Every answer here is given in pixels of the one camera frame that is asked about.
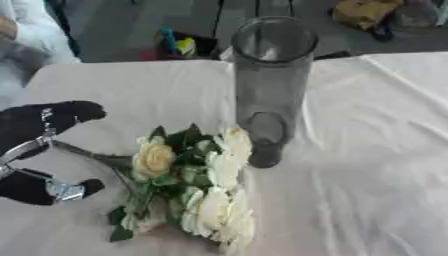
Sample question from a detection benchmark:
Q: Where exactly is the black stand leg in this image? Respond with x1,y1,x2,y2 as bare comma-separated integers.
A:
210,0,228,38

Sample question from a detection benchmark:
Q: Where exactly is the blue tool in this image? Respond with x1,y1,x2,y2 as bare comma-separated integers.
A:
159,27,179,56

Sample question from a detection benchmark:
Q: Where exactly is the yellow bag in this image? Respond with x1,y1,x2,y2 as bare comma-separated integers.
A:
330,0,406,32

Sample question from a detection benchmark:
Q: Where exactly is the clear plastic bag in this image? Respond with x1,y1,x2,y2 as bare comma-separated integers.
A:
390,0,448,29

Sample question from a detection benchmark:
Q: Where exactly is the black storage box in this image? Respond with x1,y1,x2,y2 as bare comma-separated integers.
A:
152,29,223,61

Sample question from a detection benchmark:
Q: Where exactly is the yellow-green item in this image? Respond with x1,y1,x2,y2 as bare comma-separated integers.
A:
173,36,200,57

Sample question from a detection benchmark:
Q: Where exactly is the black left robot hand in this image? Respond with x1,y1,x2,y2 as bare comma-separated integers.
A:
0,100,109,206

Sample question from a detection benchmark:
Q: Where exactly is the grey glass cylinder vase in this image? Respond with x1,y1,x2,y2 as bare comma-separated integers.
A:
229,15,321,169

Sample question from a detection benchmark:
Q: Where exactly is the white artificial rose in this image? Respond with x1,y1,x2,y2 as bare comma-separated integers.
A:
211,126,256,160
178,186,235,238
217,189,258,256
203,151,251,191

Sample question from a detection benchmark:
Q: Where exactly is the person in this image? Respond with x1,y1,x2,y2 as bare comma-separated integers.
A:
0,0,83,101

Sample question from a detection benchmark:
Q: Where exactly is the cream rose with green stem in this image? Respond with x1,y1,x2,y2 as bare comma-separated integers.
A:
50,125,181,243

